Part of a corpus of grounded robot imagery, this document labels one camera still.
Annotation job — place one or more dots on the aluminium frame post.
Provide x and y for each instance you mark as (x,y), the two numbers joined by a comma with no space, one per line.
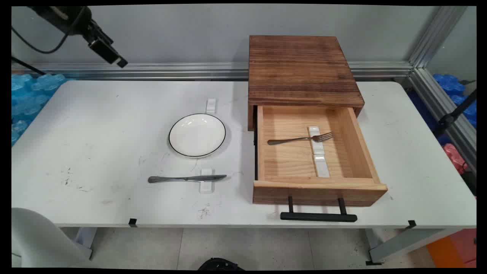
(433,36)

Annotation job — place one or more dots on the aluminium frame side rail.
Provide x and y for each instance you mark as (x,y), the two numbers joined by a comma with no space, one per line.
(445,110)

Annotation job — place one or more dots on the red plastic bag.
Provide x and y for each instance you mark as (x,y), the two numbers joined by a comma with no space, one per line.
(453,156)

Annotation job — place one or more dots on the orange box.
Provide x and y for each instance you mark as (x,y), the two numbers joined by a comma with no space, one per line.
(445,251)

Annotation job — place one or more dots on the long aluminium frame rail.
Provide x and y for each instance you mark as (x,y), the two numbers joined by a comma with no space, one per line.
(171,70)

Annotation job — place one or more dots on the blue plastic bags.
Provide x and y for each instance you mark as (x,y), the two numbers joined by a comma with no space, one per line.
(449,83)

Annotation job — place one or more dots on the grey table leg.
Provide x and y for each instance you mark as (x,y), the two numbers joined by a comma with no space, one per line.
(84,241)
(403,243)

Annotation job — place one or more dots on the light blue bubble wrap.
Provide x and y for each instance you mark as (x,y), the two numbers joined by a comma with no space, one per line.
(30,97)

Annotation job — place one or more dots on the steel table knife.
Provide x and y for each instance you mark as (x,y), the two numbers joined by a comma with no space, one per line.
(179,178)

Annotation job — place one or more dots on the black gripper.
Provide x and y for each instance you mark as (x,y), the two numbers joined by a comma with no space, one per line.
(72,19)

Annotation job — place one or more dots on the dark wooden drawer cabinet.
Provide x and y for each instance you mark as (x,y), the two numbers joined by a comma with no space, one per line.
(300,68)

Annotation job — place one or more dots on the white ceramic cutlery rest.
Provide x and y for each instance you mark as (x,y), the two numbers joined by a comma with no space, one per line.
(318,149)
(322,167)
(207,188)
(210,105)

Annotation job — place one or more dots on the black round object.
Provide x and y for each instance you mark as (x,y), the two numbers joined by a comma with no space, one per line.
(218,264)

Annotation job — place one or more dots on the black tripod stand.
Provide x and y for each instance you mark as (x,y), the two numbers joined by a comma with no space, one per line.
(454,114)

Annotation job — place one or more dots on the steel fork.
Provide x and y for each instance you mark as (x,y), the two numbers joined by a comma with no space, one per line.
(293,139)

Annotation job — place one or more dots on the black table edge clip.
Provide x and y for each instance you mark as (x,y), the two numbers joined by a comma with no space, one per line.
(132,223)
(411,224)

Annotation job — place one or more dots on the white plate with black rim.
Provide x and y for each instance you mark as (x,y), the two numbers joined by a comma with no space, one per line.
(197,135)

